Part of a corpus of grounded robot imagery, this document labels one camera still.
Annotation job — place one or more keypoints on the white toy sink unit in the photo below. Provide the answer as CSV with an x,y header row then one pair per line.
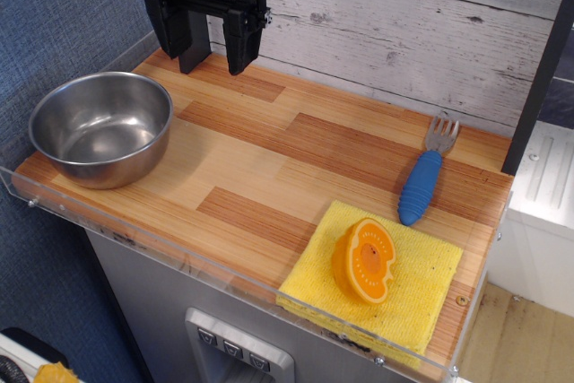
x,y
532,256

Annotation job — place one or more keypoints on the orange plastic pumpkin slice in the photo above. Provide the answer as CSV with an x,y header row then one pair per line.
x,y
362,261

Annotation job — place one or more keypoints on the black vertical post left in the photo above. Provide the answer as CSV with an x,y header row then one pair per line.
x,y
200,47

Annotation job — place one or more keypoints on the yellow sponge cloth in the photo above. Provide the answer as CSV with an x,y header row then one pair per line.
x,y
405,321

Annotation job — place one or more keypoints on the grey toy fridge cabinet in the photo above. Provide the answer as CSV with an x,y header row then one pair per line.
x,y
154,292

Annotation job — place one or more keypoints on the stainless steel bowl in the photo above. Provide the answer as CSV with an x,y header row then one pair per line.
x,y
103,130

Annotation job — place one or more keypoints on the yellow object bottom left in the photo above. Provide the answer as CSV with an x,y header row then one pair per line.
x,y
55,373

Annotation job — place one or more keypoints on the black vertical post right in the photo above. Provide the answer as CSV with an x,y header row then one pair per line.
x,y
543,76

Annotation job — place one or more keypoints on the black vertical post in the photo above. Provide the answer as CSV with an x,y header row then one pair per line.
x,y
200,47
543,76

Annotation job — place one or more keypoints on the silver dispenser button panel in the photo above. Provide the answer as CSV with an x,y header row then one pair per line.
x,y
225,353

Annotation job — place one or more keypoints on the blue handled metal fork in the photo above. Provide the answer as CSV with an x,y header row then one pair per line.
x,y
418,190

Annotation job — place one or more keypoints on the clear acrylic edge guard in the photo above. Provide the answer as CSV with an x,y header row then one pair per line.
x,y
438,364

